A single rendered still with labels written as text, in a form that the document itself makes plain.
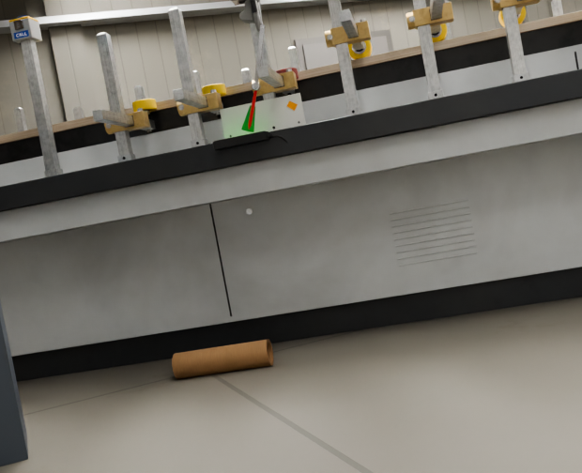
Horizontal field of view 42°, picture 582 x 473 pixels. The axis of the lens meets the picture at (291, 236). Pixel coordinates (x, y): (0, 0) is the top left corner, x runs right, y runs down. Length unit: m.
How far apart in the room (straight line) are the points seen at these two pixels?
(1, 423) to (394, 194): 1.40
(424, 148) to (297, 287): 0.66
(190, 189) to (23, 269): 0.78
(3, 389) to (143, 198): 0.89
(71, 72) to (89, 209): 5.16
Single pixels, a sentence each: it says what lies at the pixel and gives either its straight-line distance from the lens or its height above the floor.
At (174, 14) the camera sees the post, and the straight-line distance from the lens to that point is 2.52.
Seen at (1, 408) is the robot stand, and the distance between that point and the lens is 1.90.
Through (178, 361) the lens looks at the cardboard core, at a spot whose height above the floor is 0.06.
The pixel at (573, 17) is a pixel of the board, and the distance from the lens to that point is 2.64.
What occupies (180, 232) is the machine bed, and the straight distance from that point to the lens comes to 2.70.
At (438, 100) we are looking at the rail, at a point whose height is 0.69.
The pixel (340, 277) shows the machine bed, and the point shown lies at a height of 0.19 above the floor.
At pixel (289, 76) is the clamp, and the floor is 0.85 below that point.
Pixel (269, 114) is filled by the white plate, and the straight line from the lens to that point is 2.39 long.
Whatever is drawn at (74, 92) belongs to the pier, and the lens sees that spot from 7.66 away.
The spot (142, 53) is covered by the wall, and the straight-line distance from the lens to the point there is 7.91.
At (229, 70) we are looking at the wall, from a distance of 8.06.
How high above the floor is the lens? 0.47
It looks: 2 degrees down
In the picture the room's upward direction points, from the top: 10 degrees counter-clockwise
